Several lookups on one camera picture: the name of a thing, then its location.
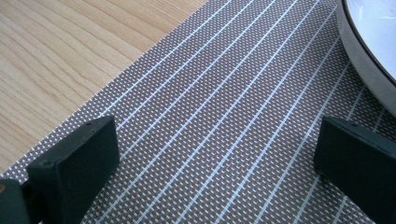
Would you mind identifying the white round plate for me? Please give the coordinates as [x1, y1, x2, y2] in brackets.
[335, 0, 396, 118]

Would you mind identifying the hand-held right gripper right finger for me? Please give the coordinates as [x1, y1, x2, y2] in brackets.
[313, 116, 396, 224]

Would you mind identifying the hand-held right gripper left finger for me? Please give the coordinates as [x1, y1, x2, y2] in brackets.
[26, 116, 120, 224]

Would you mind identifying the brown striped woven placemat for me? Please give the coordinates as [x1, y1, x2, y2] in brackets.
[0, 0, 396, 224]

